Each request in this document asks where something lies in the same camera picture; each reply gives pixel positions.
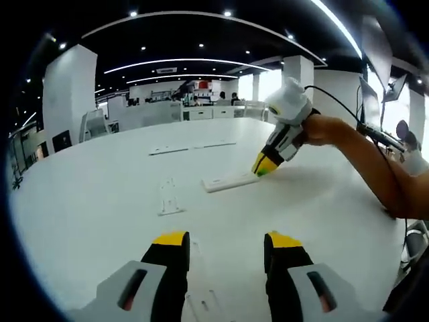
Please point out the small grey light panel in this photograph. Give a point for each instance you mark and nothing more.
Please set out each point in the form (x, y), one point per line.
(397, 85)

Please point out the grey curved ceiling trim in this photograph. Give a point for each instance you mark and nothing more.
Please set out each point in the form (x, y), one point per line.
(201, 16)

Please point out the white mesh office chair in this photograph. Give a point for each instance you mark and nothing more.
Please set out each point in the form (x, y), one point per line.
(95, 124)

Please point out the bright window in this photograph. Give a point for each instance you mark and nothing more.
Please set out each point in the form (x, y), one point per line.
(246, 87)

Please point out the white table strip with holes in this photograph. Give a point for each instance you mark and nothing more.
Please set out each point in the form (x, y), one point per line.
(167, 151)

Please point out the group of round ceiling spotlights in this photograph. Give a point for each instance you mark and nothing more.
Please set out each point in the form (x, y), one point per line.
(227, 13)

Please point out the slim white pillar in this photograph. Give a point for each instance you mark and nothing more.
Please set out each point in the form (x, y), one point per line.
(298, 68)

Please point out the grey office chair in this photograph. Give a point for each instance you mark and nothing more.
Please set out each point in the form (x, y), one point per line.
(417, 241)

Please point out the white office partition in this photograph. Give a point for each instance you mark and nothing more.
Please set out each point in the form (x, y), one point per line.
(144, 115)

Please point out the black tripod stand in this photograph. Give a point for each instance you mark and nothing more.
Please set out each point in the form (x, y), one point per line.
(18, 157)

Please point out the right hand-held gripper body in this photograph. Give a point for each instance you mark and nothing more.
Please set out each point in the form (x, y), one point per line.
(291, 104)

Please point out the wide white square pillar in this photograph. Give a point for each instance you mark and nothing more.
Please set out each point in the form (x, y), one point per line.
(67, 94)

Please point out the white socket holder cover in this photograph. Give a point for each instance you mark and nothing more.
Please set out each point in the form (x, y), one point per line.
(194, 248)

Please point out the long ceiling light strip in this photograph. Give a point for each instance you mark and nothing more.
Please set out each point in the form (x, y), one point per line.
(338, 24)

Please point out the person's right hand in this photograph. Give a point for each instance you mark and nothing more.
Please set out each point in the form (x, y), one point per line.
(318, 131)

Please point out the large grey light panel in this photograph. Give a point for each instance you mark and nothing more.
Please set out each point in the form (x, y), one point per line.
(377, 47)

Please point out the ceiling air vent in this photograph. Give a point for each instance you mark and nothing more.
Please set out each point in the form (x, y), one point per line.
(166, 70)

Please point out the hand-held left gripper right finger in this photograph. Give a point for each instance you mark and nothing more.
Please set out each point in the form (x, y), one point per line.
(295, 302)

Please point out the black equipment rail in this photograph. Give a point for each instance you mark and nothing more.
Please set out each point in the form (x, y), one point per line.
(378, 134)

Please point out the white socket holder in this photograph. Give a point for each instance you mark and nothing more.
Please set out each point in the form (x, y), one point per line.
(221, 182)
(171, 210)

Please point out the white low cabinet row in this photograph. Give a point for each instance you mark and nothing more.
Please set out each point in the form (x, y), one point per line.
(207, 113)

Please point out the black monitor screen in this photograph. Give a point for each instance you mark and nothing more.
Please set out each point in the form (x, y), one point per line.
(62, 141)

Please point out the dark tilted monitor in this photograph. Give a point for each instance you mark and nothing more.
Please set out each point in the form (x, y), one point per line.
(370, 99)

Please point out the curved ceiling light strip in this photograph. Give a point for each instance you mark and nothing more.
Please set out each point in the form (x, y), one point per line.
(174, 76)
(187, 60)

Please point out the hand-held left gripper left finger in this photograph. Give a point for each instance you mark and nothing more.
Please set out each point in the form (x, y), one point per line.
(110, 292)

